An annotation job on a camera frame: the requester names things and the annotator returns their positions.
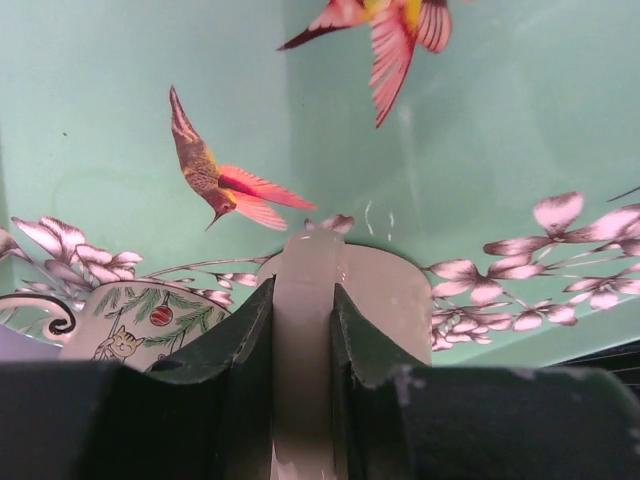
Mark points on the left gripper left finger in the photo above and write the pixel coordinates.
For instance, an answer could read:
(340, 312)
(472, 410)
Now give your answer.
(203, 412)

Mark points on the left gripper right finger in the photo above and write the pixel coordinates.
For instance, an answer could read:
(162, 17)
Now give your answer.
(517, 423)

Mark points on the cream dragon mug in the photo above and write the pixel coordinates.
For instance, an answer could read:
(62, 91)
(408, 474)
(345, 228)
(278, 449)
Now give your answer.
(345, 318)

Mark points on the green floral tray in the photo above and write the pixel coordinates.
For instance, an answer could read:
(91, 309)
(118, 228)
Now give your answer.
(507, 169)

